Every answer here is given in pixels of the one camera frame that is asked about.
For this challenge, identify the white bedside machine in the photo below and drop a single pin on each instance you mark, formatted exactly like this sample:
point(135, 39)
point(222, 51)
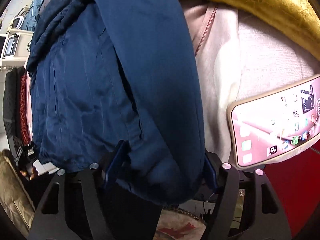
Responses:
point(15, 48)

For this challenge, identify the person left hand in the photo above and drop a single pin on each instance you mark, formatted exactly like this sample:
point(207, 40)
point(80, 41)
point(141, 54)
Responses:
point(30, 175)

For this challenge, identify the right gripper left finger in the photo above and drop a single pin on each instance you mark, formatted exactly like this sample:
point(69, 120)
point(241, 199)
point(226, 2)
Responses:
point(71, 207)

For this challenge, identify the pink polka dot bedsheet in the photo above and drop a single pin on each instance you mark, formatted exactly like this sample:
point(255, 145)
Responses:
point(237, 56)

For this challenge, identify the smartphone with pink screen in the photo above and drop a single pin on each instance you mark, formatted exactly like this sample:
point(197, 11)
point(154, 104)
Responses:
point(275, 126)

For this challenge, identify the khaki jacket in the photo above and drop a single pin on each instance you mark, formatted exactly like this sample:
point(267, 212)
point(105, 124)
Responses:
point(17, 208)

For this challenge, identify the navy blue padded jacket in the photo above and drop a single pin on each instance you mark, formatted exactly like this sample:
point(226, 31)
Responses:
point(105, 71)

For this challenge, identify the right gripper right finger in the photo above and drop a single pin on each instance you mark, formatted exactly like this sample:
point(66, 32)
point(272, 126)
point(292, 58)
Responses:
point(247, 206)

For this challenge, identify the red patterned cloth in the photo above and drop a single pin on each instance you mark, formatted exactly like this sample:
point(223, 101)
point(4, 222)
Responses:
point(23, 111)

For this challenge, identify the black quilted jacket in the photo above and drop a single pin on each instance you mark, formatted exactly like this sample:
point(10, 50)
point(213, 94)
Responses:
point(11, 109)

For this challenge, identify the blue crumpled duvet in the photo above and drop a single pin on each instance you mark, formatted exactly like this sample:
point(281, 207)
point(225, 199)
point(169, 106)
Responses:
point(32, 17)

